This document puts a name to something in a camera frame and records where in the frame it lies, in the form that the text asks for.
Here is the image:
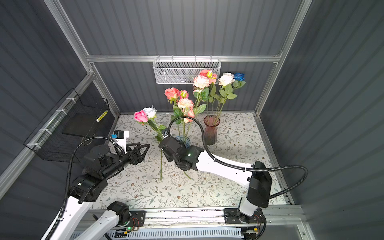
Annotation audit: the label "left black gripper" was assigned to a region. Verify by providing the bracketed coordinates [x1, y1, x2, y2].
[102, 141, 149, 182]

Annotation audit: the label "blue purple glass vase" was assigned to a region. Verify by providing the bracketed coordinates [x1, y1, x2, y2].
[176, 136, 191, 149]

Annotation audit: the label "magenta rose stem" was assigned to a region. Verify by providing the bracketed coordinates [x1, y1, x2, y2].
[134, 110, 148, 126]

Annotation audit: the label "pale blue white rose stem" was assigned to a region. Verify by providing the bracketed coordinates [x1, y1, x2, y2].
[143, 106, 167, 143]

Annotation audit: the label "pink ranunculus spray stem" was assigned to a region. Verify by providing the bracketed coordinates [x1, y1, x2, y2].
[175, 90, 195, 139]

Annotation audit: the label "pink red glass vase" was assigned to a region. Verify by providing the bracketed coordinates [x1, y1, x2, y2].
[204, 115, 220, 146]

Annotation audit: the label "pink peach rose stem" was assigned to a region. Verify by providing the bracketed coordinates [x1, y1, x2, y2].
[165, 88, 183, 121]

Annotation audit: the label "light pink rose stem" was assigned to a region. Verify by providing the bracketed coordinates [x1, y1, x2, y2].
[193, 75, 210, 117]

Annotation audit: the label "coral pink rose stem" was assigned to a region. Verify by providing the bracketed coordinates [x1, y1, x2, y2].
[199, 69, 218, 113]

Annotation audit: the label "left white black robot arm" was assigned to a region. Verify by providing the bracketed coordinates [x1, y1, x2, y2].
[42, 143, 150, 240]

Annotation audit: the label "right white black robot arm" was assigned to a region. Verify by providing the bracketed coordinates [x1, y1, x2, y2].
[159, 137, 273, 221]

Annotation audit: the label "floral patterned table mat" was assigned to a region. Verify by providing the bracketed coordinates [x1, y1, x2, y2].
[92, 112, 271, 210]

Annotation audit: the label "yellow green marker pen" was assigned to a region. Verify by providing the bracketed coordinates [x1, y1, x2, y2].
[96, 110, 109, 123]

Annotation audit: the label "tubes in white basket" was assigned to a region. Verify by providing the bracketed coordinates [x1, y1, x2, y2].
[177, 76, 195, 84]

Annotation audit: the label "left black corrugated cable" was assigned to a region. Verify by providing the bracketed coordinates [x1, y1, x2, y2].
[43, 136, 127, 240]

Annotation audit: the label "black corrugated cable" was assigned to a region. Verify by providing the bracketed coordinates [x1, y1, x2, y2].
[43, 136, 127, 240]
[167, 116, 309, 200]

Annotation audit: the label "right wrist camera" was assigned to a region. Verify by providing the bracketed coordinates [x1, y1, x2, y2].
[162, 128, 171, 138]

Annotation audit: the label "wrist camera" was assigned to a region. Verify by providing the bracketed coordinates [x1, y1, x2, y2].
[162, 128, 171, 138]
[111, 130, 130, 154]

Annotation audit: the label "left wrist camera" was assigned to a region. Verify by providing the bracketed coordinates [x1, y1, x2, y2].
[111, 130, 130, 154]

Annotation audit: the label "right black corrugated cable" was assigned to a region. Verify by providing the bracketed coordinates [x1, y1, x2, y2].
[167, 116, 309, 200]

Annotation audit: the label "black wire mesh basket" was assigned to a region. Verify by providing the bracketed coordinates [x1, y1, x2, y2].
[24, 84, 115, 163]

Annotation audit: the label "white wire mesh basket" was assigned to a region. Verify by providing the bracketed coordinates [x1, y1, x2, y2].
[153, 58, 222, 85]

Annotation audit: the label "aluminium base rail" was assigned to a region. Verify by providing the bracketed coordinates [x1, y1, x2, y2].
[56, 205, 307, 240]

